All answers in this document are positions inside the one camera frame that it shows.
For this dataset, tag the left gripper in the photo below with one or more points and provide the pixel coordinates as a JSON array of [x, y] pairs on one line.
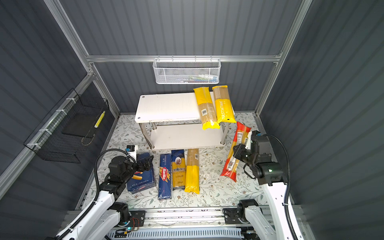
[[146, 164]]

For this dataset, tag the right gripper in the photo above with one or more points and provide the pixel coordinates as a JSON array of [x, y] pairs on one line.
[[237, 152]]

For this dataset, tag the blue yellow spaghetti bag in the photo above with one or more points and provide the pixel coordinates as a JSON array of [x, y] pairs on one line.
[[178, 169]]

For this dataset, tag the yellow Pastatime spaghetti bag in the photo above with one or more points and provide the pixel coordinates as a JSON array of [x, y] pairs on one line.
[[224, 109]]

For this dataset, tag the yellow clear spaghetti bag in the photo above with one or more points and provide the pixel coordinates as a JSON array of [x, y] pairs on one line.
[[192, 172]]

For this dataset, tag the yellow barcode spaghetti bag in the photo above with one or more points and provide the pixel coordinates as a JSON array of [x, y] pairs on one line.
[[206, 108]]

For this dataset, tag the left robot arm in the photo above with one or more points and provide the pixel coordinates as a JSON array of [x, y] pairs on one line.
[[104, 212]]

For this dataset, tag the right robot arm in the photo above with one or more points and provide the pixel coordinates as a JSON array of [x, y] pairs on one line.
[[275, 182]]

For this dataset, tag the blue Barilla pasta box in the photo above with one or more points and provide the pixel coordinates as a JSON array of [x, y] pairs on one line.
[[142, 180]]

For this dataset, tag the white two-tier shelf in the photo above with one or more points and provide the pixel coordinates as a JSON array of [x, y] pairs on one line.
[[165, 121]]

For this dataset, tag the blue Barilla spaghetti box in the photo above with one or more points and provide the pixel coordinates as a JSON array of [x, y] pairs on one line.
[[165, 181]]

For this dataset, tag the yellow brush in basket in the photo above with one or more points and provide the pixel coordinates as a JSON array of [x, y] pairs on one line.
[[99, 120]]

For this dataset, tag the items in white basket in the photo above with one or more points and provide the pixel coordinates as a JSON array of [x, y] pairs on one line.
[[198, 79]]

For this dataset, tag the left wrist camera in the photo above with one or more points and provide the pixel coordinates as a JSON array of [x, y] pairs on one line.
[[131, 153]]

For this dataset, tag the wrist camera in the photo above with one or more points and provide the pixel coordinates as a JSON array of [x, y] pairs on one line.
[[258, 144], [131, 153]]

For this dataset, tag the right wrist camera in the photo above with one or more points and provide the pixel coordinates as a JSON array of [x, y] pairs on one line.
[[258, 144]]

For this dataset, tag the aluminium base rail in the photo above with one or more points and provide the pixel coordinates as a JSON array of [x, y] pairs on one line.
[[201, 217]]

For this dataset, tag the black wire basket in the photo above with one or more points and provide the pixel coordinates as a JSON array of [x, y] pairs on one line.
[[67, 134]]

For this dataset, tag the white wire mesh basket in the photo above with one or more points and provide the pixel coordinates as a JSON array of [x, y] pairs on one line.
[[167, 71]]

